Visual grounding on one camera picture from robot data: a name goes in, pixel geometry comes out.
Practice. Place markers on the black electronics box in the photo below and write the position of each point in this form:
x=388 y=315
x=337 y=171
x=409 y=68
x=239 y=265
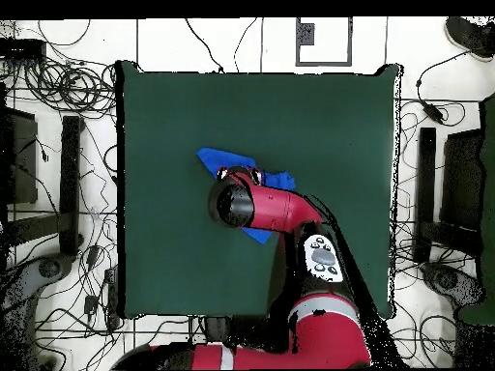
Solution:
x=21 y=49

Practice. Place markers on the person's shoe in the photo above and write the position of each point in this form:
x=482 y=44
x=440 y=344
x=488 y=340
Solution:
x=470 y=36

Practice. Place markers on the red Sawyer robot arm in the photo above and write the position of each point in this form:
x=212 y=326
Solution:
x=278 y=208

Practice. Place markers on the dark green table cloth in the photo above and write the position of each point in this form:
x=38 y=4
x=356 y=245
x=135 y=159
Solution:
x=309 y=116

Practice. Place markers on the black power adapter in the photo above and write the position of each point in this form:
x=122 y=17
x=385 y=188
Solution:
x=433 y=112

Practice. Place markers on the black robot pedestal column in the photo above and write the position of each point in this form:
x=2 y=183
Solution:
x=216 y=328

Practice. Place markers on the long black stand bar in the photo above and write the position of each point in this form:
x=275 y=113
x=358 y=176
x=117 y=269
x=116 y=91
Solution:
x=69 y=185
x=425 y=193

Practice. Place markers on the blue shirt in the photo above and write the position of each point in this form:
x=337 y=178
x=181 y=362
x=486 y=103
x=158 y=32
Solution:
x=222 y=158

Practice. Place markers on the black cabinet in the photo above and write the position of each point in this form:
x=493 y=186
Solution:
x=462 y=181
x=23 y=162

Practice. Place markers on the grey square floor frame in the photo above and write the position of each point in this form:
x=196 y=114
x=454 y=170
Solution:
x=305 y=34

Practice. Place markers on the black power strip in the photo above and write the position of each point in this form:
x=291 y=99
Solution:
x=112 y=297

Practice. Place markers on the grey stand foot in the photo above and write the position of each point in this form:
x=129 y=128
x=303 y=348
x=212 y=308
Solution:
x=448 y=280
x=23 y=286

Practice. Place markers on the small black adapter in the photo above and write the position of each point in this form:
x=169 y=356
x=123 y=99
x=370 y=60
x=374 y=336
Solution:
x=90 y=305

